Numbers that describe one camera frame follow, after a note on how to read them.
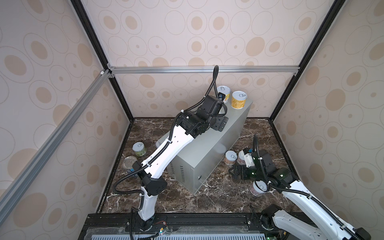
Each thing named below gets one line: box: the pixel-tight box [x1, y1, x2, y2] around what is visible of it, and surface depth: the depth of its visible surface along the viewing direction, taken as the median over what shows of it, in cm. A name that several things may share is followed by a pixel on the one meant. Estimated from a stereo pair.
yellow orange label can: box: [231, 90, 247, 110], surface depth 77 cm
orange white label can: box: [224, 150, 238, 166], surface depth 94 cm
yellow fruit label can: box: [216, 85, 231, 104], surface depth 81 cm
